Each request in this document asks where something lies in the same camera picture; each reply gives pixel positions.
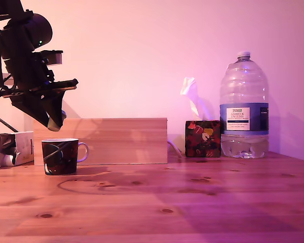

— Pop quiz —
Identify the grey coffee capsule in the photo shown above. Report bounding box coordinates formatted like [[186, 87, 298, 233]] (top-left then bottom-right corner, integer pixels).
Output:
[[47, 110, 67, 132]]

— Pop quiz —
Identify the dark patterned coffee mug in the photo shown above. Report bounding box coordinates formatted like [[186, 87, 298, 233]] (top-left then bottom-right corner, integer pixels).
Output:
[[41, 138, 90, 176]]

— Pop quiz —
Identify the black rod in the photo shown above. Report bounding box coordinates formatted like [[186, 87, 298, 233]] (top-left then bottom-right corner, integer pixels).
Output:
[[0, 117, 19, 133]]

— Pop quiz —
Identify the white cardboard box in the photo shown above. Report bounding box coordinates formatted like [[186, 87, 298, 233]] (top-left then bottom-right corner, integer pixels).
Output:
[[0, 131, 34, 168]]

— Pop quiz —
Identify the long wooden box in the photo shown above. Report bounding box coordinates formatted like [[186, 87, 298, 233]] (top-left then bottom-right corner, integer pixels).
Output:
[[33, 117, 169, 166]]

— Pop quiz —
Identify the white tissue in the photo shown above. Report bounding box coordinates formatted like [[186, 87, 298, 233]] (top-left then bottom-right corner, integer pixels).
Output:
[[180, 76, 206, 122]]

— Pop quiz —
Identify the floral tissue box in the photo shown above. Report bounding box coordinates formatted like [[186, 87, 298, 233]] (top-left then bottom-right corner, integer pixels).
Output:
[[184, 120, 222, 158]]

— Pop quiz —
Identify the large clear water bottle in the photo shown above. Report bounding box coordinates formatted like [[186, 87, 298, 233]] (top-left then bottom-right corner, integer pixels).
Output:
[[219, 51, 270, 159]]

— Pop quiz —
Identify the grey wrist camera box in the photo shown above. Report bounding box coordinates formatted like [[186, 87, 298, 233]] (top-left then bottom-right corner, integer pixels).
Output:
[[39, 50, 64, 65]]

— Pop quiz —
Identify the white cable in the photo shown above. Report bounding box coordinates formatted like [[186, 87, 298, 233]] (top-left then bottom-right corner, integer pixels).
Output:
[[167, 140, 183, 158]]

